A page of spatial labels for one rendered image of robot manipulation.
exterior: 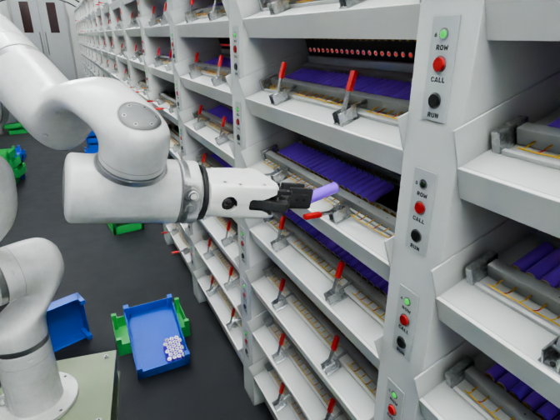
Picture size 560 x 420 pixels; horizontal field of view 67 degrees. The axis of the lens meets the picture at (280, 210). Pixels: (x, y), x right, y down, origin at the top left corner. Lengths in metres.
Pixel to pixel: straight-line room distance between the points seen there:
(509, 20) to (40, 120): 0.55
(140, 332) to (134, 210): 1.42
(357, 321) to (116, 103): 0.60
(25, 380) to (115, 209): 0.73
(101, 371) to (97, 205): 0.86
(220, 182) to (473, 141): 0.32
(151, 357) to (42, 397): 0.70
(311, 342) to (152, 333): 0.96
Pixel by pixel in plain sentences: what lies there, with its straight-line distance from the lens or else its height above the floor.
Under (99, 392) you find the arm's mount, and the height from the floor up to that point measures 0.37.
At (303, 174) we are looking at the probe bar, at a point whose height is 0.93.
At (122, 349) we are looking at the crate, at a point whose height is 0.03.
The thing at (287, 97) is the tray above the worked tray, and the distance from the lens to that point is 1.00.
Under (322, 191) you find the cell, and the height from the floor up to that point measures 1.00.
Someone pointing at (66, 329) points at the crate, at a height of 0.05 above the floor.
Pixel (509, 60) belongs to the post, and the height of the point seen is 1.20.
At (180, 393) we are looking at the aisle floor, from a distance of 1.74.
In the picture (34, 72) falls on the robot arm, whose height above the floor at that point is 1.18.
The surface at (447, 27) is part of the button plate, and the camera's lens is 0.57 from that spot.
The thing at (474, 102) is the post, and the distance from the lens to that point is 0.56.
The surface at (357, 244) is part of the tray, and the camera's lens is 0.76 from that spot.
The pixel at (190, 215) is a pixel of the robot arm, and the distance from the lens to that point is 0.55.
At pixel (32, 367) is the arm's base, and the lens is 1.18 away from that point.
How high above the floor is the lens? 1.22
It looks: 22 degrees down
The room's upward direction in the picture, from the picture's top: straight up
